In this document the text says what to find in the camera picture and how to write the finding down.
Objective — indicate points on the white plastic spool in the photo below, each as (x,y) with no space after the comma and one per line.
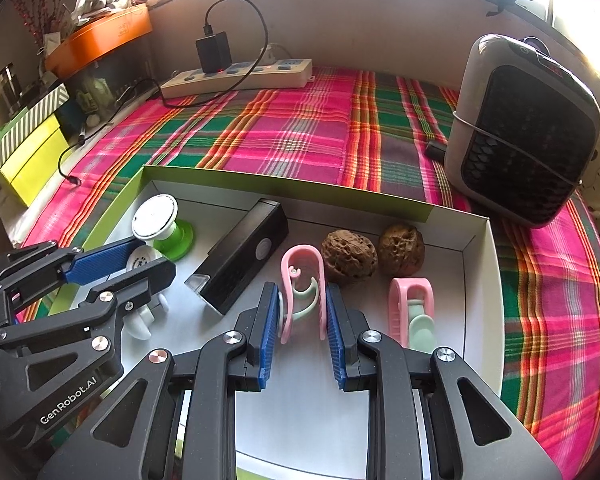
(141,260)

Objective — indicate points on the green white striped box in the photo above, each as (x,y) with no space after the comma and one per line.
(20,125)

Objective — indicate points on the dark rectangular device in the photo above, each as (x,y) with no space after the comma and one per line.
(242,260)

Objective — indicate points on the plaid blanket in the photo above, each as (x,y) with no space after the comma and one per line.
(330,125)

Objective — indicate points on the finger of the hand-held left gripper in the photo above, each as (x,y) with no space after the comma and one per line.
(97,264)
(130,292)

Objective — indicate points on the black heater plug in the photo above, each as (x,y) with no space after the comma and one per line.
(435,150)

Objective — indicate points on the small grey fan heater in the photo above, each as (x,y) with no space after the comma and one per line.
(525,130)

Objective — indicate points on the yellow box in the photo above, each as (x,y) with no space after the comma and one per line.
(30,160)

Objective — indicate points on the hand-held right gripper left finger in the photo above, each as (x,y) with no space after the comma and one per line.
(269,335)

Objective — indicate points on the white plug adapter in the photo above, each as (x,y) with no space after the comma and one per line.
(272,52)

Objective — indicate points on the green white spool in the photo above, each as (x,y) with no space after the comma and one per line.
(162,222)

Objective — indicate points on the green white cardboard box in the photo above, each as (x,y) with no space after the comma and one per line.
(300,200)

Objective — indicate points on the beige power strip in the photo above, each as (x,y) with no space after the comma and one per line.
(240,77)

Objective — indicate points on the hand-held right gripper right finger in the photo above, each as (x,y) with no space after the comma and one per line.
(336,335)

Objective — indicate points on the black charger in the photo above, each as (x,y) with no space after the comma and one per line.
(214,50)

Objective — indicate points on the brown walnut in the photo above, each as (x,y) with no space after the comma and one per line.
(349,256)
(402,249)

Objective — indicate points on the pink plastic clip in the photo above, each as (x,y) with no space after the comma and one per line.
(302,290)
(412,315)

